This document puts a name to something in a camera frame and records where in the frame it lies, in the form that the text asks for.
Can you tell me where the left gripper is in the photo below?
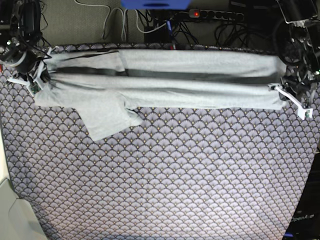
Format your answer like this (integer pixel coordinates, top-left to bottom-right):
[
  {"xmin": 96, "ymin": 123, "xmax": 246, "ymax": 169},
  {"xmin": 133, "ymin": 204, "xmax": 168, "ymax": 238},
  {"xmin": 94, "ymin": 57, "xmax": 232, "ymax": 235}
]
[{"xmin": 281, "ymin": 69, "xmax": 320, "ymax": 103}]

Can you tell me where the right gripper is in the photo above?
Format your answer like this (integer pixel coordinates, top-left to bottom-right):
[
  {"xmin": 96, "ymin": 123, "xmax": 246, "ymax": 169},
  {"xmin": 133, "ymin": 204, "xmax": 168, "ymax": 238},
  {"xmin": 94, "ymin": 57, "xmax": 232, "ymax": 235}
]
[{"xmin": 0, "ymin": 39, "xmax": 48, "ymax": 75}]

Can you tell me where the grey T-shirt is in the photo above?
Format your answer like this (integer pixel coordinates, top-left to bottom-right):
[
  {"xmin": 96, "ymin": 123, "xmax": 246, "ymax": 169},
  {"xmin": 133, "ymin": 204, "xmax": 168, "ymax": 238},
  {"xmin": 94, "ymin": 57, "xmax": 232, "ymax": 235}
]
[{"xmin": 34, "ymin": 49, "xmax": 287, "ymax": 141}]

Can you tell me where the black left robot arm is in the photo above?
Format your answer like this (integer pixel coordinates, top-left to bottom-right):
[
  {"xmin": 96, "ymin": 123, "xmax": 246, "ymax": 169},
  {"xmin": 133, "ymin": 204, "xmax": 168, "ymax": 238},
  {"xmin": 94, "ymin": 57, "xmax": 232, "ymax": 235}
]
[{"xmin": 272, "ymin": 0, "xmax": 320, "ymax": 105}]

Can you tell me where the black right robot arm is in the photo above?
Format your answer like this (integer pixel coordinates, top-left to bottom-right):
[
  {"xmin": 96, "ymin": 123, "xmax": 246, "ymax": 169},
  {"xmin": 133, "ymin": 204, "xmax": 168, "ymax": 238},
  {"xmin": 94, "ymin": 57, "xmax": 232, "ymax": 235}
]
[{"xmin": 0, "ymin": 0, "xmax": 49, "ymax": 82}]

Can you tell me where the blue box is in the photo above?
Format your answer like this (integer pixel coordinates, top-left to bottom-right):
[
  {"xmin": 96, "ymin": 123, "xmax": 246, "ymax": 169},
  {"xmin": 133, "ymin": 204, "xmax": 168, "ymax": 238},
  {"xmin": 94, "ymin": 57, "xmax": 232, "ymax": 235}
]
[{"xmin": 121, "ymin": 0, "xmax": 191, "ymax": 10}]

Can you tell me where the black power strip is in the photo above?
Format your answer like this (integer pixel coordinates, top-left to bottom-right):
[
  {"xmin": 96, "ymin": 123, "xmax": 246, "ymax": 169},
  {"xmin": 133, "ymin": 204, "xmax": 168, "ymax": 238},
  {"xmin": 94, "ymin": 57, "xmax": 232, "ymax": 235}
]
[{"xmin": 188, "ymin": 9, "xmax": 245, "ymax": 22}]

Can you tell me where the black adapter box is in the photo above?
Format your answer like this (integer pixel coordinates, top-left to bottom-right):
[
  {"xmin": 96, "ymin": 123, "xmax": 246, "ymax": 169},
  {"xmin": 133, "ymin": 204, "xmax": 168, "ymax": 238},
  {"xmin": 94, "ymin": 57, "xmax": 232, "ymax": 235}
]
[{"xmin": 144, "ymin": 26, "xmax": 171, "ymax": 44}]

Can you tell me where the fan-patterned table cloth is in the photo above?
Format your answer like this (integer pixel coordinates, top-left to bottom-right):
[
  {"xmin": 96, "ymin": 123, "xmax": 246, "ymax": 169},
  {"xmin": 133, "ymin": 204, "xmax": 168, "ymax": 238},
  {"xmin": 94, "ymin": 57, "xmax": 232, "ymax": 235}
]
[{"xmin": 0, "ymin": 42, "xmax": 320, "ymax": 240}]

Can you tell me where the grey plastic bin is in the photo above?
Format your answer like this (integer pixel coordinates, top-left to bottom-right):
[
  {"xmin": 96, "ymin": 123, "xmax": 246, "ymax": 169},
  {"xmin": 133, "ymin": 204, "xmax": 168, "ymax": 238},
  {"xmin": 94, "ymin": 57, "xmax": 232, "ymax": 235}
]
[{"xmin": 0, "ymin": 178, "xmax": 47, "ymax": 240}]

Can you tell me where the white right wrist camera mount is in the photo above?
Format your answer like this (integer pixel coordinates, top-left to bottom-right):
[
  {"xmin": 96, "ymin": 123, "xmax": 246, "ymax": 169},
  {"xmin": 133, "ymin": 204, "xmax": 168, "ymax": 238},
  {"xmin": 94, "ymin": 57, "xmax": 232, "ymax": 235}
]
[{"xmin": 8, "ymin": 60, "xmax": 48, "ymax": 97}]

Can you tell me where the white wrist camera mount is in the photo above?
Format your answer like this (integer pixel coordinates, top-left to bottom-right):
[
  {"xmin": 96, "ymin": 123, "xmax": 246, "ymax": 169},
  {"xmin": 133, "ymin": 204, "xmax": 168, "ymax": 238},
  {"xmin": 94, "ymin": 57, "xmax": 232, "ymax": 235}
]
[
  {"xmin": 268, "ymin": 83, "xmax": 314, "ymax": 120},
  {"xmin": 8, "ymin": 60, "xmax": 48, "ymax": 97}
]

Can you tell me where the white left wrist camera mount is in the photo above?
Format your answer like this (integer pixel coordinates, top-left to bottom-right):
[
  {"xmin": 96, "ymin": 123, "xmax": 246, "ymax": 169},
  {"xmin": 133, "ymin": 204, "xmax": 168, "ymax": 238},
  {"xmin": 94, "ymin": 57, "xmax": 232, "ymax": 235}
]
[{"xmin": 268, "ymin": 83, "xmax": 314, "ymax": 120}]

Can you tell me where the white cable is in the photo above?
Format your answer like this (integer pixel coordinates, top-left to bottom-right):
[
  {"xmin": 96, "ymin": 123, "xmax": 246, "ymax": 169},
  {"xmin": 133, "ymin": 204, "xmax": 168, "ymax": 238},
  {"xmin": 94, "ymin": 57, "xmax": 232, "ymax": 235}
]
[{"xmin": 74, "ymin": 0, "xmax": 168, "ymax": 41}]

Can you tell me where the black OpenArm base plate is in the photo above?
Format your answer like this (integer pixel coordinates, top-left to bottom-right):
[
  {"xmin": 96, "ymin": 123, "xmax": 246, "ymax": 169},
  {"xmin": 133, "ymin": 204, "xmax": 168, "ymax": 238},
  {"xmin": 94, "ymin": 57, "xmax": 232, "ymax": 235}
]
[{"xmin": 283, "ymin": 153, "xmax": 320, "ymax": 240}]

